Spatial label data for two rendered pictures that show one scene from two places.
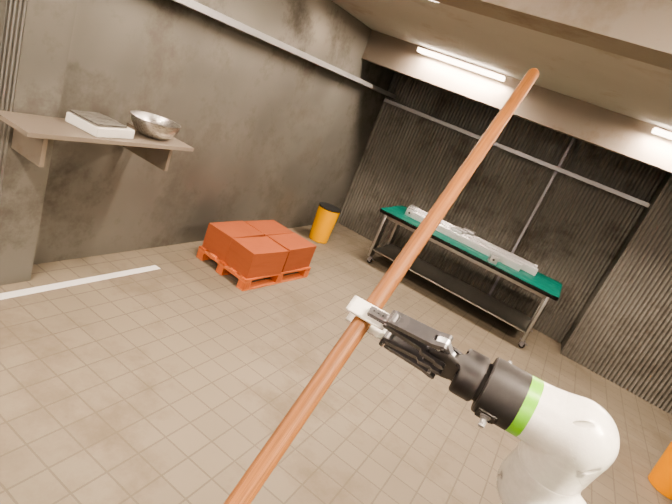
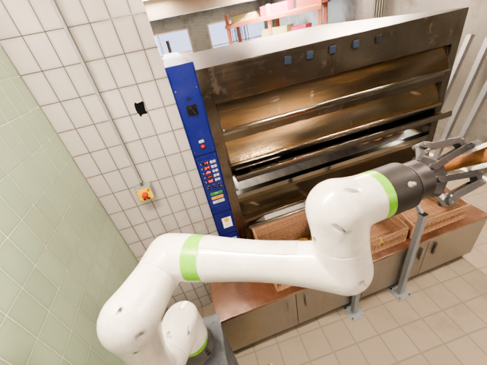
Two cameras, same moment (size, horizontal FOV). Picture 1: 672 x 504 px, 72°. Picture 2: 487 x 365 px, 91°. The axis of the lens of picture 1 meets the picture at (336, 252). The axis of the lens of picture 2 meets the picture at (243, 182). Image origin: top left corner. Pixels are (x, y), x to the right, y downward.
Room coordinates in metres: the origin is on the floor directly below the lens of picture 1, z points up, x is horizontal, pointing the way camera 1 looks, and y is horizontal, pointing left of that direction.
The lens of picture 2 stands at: (0.79, -0.71, 2.26)
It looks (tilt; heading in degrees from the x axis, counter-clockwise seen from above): 32 degrees down; 149
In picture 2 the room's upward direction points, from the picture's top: 12 degrees counter-clockwise
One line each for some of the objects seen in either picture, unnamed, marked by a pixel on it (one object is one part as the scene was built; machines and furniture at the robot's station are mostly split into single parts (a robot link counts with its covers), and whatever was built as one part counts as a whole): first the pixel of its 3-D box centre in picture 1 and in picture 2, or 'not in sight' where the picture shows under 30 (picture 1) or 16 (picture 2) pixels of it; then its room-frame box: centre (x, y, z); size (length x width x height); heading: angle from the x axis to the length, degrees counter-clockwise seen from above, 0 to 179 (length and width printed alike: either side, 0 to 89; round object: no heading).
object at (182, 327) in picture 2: not in sight; (184, 331); (0.20, -0.75, 1.36); 0.16 x 0.13 x 0.19; 126
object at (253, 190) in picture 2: not in sight; (336, 163); (-0.27, 0.86, 1.16); 1.80 x 0.06 x 0.04; 69
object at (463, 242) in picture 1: (459, 267); not in sight; (6.76, -1.80, 0.51); 2.72 x 1.02 x 1.03; 67
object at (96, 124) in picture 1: (101, 124); not in sight; (3.30, 1.94, 1.41); 0.37 x 0.35 x 0.09; 157
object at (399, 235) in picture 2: not in sight; (358, 221); (0.01, 0.78, 0.72); 0.56 x 0.49 x 0.28; 70
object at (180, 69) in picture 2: not in sight; (204, 163); (-1.49, 0.20, 1.07); 1.93 x 0.16 x 2.15; 159
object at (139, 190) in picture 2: not in sight; (145, 192); (-0.74, -0.56, 1.46); 0.10 x 0.07 x 0.10; 69
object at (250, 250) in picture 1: (260, 251); not in sight; (5.11, 0.83, 0.22); 1.24 x 0.89 x 0.43; 158
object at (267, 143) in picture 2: not in sight; (340, 121); (-0.25, 0.85, 1.54); 1.79 x 0.11 x 0.19; 69
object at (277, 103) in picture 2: not in sight; (342, 85); (-0.25, 0.85, 1.80); 1.79 x 0.11 x 0.19; 69
